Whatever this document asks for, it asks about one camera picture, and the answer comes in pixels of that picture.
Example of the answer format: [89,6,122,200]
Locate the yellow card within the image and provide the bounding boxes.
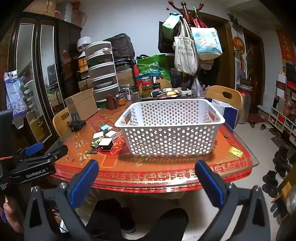
[228,147,244,158]

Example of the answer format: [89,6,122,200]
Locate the white cube shelf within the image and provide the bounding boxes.
[267,62,296,137]

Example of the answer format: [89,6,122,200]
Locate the blue patterned paper bag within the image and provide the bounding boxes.
[190,27,223,61]

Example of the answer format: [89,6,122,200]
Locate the white and blue paper bag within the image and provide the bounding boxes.
[208,98,239,130]

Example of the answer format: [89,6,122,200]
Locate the dark wooden mirrored cabinet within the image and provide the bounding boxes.
[5,17,83,145]

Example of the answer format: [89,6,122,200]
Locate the clear plastic bag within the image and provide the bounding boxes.
[191,76,206,98]

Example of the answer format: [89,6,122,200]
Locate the red-lidded pickle jar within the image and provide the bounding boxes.
[141,77,153,98]

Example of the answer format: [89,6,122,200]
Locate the person's left hand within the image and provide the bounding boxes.
[0,201,25,235]

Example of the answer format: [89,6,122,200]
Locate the printed cardboard box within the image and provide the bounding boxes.
[115,68,136,87]

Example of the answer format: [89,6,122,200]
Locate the wooden coat rack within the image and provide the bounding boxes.
[168,0,205,28]

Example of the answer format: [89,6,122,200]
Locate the white cube charger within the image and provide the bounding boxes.
[105,130,119,141]

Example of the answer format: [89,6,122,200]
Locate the white canvas tote bag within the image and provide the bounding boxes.
[173,17,199,76]

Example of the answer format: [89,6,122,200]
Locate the blue printed packet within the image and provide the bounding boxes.
[4,70,28,119]

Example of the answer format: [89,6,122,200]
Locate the black and yellow keychain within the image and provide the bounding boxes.
[90,137,103,150]

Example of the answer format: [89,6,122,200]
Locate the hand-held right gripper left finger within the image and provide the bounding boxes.
[23,159,100,241]

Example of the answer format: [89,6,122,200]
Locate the row of dark shoes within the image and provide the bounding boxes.
[261,130,294,197]

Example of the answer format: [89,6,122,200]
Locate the brown ceramic pitcher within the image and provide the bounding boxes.
[106,93,119,110]

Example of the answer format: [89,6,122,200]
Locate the white perforated plastic basket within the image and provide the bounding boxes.
[114,98,226,156]

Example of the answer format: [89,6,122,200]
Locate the black phone clamp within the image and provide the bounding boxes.
[68,112,86,132]

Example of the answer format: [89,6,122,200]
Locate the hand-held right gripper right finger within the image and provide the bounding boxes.
[195,160,271,241]

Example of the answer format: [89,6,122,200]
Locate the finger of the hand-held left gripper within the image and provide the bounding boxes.
[13,142,44,159]
[38,138,69,163]

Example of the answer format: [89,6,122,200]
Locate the steel and red barrel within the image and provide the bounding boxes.
[236,85,252,124]

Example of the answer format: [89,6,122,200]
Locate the stacked grey plastic drawers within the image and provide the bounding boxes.
[84,41,119,103]

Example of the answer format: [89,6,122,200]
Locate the green shopping bag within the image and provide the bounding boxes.
[137,54,171,81]

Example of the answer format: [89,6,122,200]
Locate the black covered bundle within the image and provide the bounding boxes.
[103,33,136,61]

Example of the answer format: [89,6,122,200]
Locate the plain cardboard box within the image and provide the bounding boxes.
[64,88,99,121]

